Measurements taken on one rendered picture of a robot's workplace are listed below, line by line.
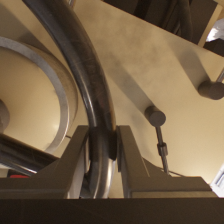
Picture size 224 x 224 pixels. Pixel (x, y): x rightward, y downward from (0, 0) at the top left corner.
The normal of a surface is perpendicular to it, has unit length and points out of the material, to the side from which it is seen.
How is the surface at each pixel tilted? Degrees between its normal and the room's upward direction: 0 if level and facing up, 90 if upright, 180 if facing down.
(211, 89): 90
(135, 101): 90
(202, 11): 90
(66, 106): 90
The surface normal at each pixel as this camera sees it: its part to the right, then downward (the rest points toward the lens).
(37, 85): 0.46, 0.00
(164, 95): 0.03, 0.26
